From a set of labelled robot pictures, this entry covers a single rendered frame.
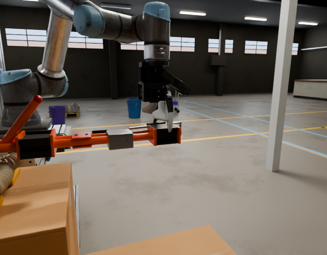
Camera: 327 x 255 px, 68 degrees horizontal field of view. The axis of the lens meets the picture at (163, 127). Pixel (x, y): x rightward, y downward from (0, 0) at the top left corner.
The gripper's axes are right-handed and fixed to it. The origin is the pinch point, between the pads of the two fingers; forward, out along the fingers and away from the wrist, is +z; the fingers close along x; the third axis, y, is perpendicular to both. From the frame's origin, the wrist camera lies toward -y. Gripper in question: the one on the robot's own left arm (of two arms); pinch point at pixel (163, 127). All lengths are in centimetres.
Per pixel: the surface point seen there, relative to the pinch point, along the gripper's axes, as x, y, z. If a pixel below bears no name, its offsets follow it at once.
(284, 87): -163, -212, -2
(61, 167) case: -14.2, 31.5, 14.6
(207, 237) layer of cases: -13, -26, 54
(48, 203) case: 10.1, 33.2, 14.7
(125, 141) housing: 4.1, 12.7, 2.3
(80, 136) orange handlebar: 2.8, 24.7, 0.2
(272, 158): -164, -207, 88
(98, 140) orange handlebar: 4.0, 20.2, 1.4
